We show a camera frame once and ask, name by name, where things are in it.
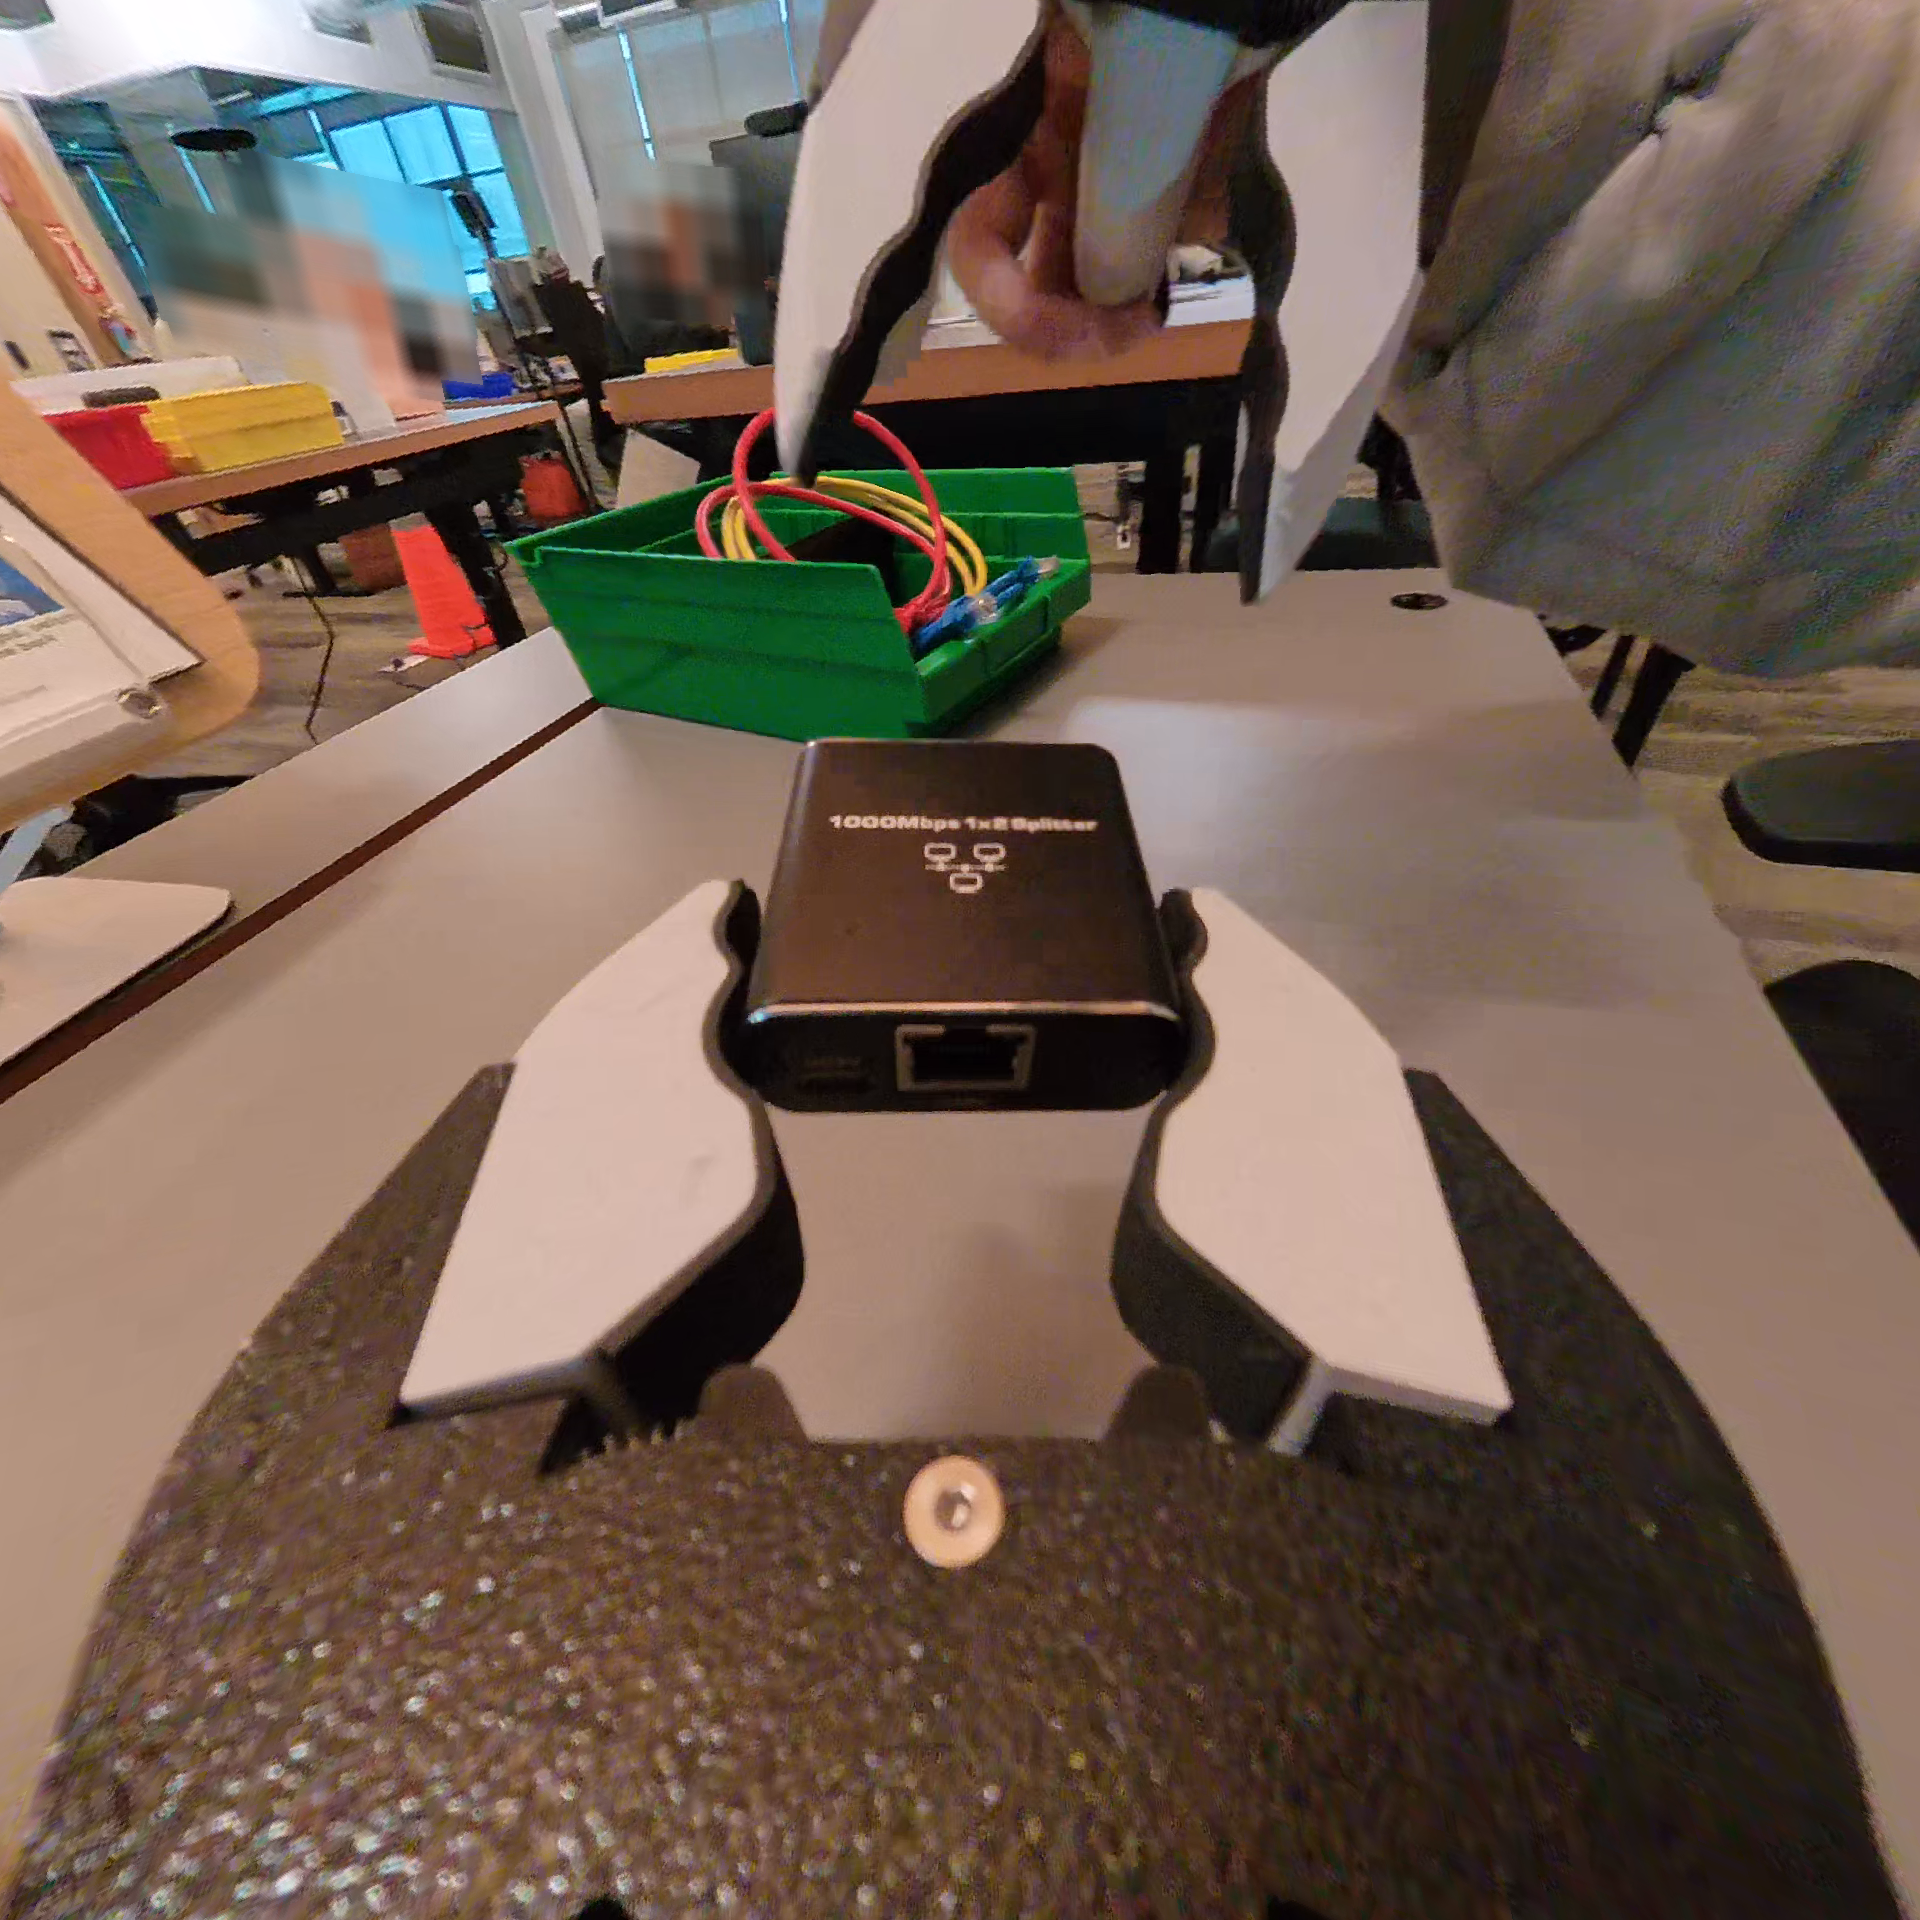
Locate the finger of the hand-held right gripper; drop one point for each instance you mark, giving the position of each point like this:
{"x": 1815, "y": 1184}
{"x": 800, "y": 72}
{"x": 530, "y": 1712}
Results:
{"x": 1351, "y": 240}
{"x": 885, "y": 152}

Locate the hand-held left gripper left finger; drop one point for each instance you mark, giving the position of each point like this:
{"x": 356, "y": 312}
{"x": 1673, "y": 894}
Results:
{"x": 602, "y": 1200}

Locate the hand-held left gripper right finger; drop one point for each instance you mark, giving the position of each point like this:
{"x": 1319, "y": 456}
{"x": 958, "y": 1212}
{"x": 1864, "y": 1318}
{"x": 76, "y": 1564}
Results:
{"x": 1321, "y": 1200}

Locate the black ethernet splitter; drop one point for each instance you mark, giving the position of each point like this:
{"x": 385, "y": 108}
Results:
{"x": 961, "y": 885}

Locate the green plastic bin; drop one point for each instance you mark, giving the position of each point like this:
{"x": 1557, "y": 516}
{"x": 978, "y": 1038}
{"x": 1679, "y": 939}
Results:
{"x": 721, "y": 646}

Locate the person's right forearm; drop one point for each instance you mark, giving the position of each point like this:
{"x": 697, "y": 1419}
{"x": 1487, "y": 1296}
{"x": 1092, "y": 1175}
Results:
{"x": 1681, "y": 300}

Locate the person's right hand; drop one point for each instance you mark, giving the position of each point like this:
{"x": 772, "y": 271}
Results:
{"x": 1028, "y": 240}

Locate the wooden background desk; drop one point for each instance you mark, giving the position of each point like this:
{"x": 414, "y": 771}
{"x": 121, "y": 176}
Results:
{"x": 991, "y": 367}

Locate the orange traffic cone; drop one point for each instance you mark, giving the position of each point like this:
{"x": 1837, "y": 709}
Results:
{"x": 449, "y": 603}

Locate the small yellow plastic bin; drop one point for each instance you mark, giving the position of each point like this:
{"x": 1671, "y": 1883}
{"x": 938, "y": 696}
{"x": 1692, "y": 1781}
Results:
{"x": 241, "y": 429}

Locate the instruction sheet board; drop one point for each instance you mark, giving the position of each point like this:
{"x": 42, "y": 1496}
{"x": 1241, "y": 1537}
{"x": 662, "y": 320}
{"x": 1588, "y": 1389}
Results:
{"x": 92, "y": 631}

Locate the red plastic bin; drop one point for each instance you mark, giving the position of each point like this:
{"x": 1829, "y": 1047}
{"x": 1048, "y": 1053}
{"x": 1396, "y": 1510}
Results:
{"x": 106, "y": 452}

